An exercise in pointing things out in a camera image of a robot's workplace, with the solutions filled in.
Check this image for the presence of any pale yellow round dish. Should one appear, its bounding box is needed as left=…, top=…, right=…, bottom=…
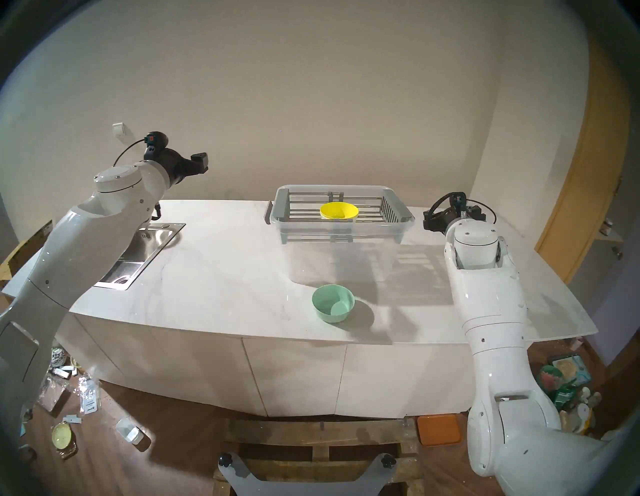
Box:
left=51, top=422, right=79, bottom=459

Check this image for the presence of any stainless steel sink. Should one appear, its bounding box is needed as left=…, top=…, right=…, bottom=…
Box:
left=94, top=222, right=186, bottom=291

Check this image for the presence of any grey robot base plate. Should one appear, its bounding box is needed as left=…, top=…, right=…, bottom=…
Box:
left=217, top=452, right=398, bottom=496

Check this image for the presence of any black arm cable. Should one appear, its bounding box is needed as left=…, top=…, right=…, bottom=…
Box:
left=433, top=192, right=498, bottom=225
left=113, top=139, right=149, bottom=167

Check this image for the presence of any wooden door frame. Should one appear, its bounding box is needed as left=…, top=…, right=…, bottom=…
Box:
left=535, top=30, right=632, bottom=284

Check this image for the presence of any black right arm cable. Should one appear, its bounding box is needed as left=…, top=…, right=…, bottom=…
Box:
left=433, top=192, right=498, bottom=225

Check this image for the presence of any small clear jar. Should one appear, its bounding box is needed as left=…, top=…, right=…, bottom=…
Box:
left=116, top=417, right=151, bottom=448

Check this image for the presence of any brown cardboard box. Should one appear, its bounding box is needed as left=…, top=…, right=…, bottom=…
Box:
left=0, top=220, right=54, bottom=281

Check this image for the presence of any orange plastic tray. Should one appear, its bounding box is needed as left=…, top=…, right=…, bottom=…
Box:
left=417, top=414, right=462, bottom=447

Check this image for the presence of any yellow plastic bowl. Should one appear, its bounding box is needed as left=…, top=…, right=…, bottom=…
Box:
left=320, top=202, right=360, bottom=221

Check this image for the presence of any white counter cabinet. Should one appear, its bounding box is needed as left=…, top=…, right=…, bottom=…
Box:
left=52, top=312, right=481, bottom=420

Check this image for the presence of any clear plastic storage box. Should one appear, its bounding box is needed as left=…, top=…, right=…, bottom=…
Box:
left=264, top=185, right=416, bottom=287

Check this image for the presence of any colourful food package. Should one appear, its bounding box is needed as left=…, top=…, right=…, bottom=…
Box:
left=539, top=354, right=592, bottom=410

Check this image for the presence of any mint green plastic bowl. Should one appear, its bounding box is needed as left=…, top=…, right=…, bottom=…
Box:
left=312, top=284, right=356, bottom=324

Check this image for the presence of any clear bag white label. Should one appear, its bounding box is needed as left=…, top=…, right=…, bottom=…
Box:
left=77, top=377, right=101, bottom=415

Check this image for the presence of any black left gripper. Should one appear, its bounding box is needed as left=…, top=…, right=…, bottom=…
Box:
left=144, top=147, right=209, bottom=187

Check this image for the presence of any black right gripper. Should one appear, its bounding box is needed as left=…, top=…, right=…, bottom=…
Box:
left=423, top=200, right=487, bottom=234

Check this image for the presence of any wooden pallet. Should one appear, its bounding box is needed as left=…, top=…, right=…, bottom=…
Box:
left=214, top=417, right=426, bottom=496

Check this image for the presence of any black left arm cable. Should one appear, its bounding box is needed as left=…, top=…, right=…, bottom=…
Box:
left=113, top=139, right=149, bottom=167

